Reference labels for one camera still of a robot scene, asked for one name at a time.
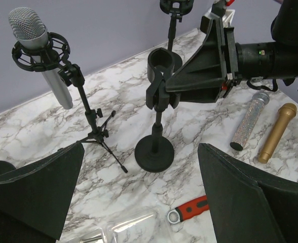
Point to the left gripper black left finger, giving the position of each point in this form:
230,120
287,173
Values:
35,198

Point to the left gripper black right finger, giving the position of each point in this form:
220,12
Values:
247,204

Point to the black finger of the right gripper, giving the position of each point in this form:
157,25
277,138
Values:
202,79

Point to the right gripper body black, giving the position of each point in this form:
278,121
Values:
246,62

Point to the glitter rhinestone microphone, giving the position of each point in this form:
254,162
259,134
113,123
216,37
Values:
256,105

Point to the gold microphone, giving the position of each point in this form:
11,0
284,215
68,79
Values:
285,114

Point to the black shock mount round stand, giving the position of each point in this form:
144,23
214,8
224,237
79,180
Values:
176,9

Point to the silver condenser microphone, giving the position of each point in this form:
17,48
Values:
32,34

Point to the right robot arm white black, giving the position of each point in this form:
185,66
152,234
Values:
284,31

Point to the clear screw organizer box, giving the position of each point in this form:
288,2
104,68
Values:
146,225

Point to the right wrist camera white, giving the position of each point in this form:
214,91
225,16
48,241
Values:
219,9

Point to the red handle adjustable wrench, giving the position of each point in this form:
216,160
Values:
188,210

